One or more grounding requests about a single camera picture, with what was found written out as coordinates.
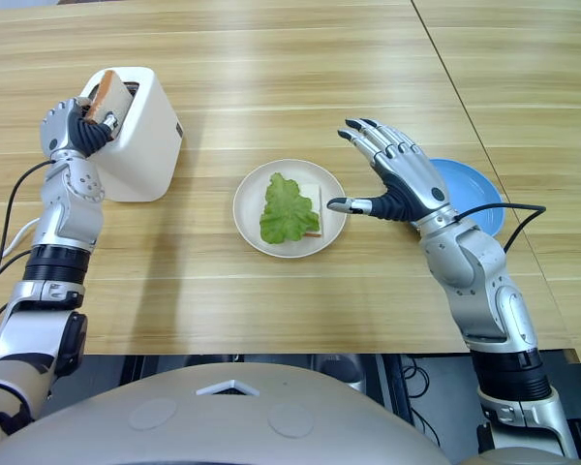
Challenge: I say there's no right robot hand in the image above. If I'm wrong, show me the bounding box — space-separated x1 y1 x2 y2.
325 117 453 223

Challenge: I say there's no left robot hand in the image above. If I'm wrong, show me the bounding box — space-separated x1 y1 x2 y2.
39 96 120 160

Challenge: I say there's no bread slice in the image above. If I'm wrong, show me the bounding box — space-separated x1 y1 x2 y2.
300 182 323 239
83 69 136 128

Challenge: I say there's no blue plate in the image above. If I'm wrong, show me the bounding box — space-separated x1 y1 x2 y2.
428 158 506 238

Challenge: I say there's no cream toaster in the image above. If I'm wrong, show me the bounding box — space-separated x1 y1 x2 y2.
78 66 184 203

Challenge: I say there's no green lettuce leaf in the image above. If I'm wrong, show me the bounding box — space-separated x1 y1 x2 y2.
259 171 321 245

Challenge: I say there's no white plate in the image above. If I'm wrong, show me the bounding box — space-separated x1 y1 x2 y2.
232 158 349 259

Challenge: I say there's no robot body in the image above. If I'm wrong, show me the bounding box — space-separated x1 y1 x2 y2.
0 362 454 465

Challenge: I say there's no black cable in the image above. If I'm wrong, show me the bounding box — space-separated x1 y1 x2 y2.
0 160 55 277
453 202 547 254

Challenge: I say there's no white cord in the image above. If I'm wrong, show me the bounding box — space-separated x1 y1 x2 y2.
0 217 41 268

